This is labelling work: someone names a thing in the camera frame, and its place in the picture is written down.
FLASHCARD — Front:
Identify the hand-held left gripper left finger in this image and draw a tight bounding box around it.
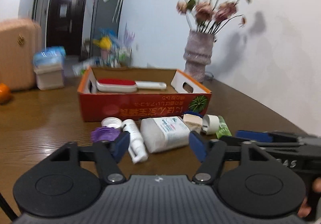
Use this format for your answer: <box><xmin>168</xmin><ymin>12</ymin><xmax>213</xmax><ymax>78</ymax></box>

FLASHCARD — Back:
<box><xmin>50</xmin><ymin>132</ymin><xmax>131</xmax><ymax>185</ymax></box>

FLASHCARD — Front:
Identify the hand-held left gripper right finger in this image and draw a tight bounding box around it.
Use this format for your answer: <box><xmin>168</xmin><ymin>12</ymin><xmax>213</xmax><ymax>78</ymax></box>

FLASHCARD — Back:
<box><xmin>189</xmin><ymin>131</ymin><xmax>270</xmax><ymax>186</ymax></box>

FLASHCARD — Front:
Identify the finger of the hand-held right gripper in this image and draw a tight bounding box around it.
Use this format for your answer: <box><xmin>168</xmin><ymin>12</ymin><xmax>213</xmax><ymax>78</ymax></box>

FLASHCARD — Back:
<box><xmin>220</xmin><ymin>136</ymin><xmax>309</xmax><ymax>157</ymax></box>
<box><xmin>235</xmin><ymin>130</ymin><xmax>304</xmax><ymax>143</ymax></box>

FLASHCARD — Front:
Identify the white spray bottle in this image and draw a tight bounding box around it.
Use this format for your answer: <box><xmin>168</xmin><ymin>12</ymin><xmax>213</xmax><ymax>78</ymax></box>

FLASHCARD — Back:
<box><xmin>121</xmin><ymin>119</ymin><xmax>149</xmax><ymax>164</ymax></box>

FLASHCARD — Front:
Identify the white screw-top jar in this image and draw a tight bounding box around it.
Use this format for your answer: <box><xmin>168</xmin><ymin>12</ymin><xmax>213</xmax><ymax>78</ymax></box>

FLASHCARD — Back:
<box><xmin>101</xmin><ymin>117</ymin><xmax>122</xmax><ymax>129</ymax></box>

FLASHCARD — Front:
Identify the green spray bottle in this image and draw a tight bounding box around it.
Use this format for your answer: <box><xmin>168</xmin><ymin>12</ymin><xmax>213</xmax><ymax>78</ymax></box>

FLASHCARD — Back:
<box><xmin>202</xmin><ymin>114</ymin><xmax>232</xmax><ymax>139</ymax></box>

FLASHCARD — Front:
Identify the white square labelled bottle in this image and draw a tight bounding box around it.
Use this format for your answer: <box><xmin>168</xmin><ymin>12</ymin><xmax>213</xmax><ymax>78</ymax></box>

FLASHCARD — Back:
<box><xmin>140</xmin><ymin>117</ymin><xmax>191</xmax><ymax>153</ymax></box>

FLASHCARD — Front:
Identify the orange cardboard box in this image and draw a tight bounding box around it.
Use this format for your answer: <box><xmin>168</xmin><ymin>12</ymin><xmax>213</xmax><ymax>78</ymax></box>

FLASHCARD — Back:
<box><xmin>77</xmin><ymin>66</ymin><xmax>212</xmax><ymax>123</ymax></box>

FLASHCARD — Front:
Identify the person's right hand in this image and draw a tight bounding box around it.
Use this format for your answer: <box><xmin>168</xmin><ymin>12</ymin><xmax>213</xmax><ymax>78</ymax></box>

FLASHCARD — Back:
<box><xmin>297</xmin><ymin>176</ymin><xmax>321</xmax><ymax>221</ymax></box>

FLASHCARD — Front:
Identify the red and white lint brush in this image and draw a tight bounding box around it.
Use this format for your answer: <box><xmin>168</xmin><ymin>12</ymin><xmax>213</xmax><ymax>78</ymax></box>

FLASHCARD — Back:
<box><xmin>96</xmin><ymin>78</ymin><xmax>167</xmax><ymax>93</ymax></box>

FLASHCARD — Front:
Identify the mottled pink ceramic vase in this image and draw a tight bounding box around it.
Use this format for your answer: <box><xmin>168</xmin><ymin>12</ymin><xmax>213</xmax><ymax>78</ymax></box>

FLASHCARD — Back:
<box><xmin>183</xmin><ymin>30</ymin><xmax>213</xmax><ymax>83</ymax></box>

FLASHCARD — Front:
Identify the white storage box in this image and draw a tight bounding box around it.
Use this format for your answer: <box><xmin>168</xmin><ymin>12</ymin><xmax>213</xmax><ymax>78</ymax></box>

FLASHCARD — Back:
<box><xmin>34</xmin><ymin>63</ymin><xmax>65</xmax><ymax>91</ymax></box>

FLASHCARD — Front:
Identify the yellow watering can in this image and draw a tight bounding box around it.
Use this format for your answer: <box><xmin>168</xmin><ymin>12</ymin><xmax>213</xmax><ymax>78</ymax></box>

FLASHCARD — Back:
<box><xmin>93</xmin><ymin>37</ymin><xmax>112</xmax><ymax>50</ymax></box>

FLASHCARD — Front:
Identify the purple artificial flower sprig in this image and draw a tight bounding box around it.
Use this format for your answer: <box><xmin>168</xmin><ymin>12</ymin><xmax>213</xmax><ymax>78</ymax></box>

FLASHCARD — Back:
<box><xmin>124</xmin><ymin>23</ymin><xmax>136</xmax><ymax>47</ymax></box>

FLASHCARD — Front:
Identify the blue tissue pack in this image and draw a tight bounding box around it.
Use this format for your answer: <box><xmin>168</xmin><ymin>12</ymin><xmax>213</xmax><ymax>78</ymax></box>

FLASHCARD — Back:
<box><xmin>33</xmin><ymin>47</ymin><xmax>66</xmax><ymax>67</ymax></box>

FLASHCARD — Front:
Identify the orange fruit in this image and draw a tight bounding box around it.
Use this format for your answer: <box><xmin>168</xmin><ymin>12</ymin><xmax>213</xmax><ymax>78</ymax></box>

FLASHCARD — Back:
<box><xmin>0</xmin><ymin>83</ymin><xmax>12</xmax><ymax>103</ymax></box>

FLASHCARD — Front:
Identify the grey refrigerator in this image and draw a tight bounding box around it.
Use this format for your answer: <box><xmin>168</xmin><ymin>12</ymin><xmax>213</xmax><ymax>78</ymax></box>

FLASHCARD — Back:
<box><xmin>91</xmin><ymin>0</ymin><xmax>124</xmax><ymax>64</ymax></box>

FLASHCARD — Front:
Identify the dark brown entrance door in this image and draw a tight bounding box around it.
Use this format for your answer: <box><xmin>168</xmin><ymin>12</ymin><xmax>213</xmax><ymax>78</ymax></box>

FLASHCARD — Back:
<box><xmin>46</xmin><ymin>0</ymin><xmax>88</xmax><ymax>56</ymax></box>

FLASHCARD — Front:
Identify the pink hard-shell suitcase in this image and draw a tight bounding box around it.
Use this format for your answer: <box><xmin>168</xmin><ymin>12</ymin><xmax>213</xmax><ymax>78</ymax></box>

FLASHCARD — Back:
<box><xmin>0</xmin><ymin>19</ymin><xmax>43</xmax><ymax>92</ymax></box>

